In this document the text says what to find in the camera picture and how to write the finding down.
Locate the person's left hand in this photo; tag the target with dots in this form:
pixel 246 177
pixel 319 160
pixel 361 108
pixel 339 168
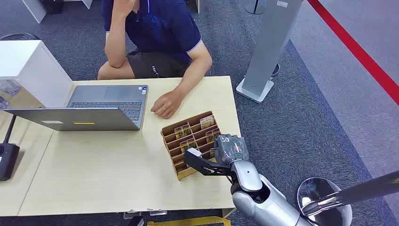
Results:
pixel 166 104

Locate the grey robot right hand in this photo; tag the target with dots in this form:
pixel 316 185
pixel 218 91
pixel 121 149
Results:
pixel 230 149

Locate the person's right hand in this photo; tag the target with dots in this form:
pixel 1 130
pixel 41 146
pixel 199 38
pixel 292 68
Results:
pixel 123 7

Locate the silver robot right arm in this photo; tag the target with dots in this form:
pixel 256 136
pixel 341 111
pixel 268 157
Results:
pixel 265 199

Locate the person's left forearm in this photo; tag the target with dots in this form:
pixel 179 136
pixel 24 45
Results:
pixel 194 76

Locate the person's right forearm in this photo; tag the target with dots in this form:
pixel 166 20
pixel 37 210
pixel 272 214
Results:
pixel 116 43

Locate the yellow printed card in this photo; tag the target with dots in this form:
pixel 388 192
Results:
pixel 207 122
pixel 188 145
pixel 182 131
pixel 212 135

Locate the person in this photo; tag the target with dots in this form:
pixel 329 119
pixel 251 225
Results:
pixel 162 34

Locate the cardboard card holder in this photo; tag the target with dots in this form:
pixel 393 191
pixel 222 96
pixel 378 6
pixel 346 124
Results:
pixel 179 162

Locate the grey laptop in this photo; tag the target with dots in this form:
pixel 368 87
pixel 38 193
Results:
pixel 103 109

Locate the white furniture panel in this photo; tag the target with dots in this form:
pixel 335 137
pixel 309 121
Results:
pixel 35 9

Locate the chrome stanchion base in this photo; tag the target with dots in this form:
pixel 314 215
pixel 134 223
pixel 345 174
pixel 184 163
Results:
pixel 311 195

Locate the white cabinet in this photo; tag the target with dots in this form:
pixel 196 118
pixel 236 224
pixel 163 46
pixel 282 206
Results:
pixel 34 68

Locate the black round chair base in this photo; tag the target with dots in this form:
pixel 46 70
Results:
pixel 18 36

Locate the grey standing pillar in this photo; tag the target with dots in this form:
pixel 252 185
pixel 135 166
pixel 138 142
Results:
pixel 268 46

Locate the black round stand base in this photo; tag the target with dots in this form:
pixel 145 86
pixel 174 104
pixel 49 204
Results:
pixel 255 7

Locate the clear plastic bottle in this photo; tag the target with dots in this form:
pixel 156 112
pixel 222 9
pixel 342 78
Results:
pixel 9 89

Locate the black device on rod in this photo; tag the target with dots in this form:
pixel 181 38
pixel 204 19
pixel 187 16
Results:
pixel 7 159

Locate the yellow frame bar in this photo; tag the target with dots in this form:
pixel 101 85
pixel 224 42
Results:
pixel 190 222

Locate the metal table bracket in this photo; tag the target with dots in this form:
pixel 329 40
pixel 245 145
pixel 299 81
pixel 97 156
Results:
pixel 145 213

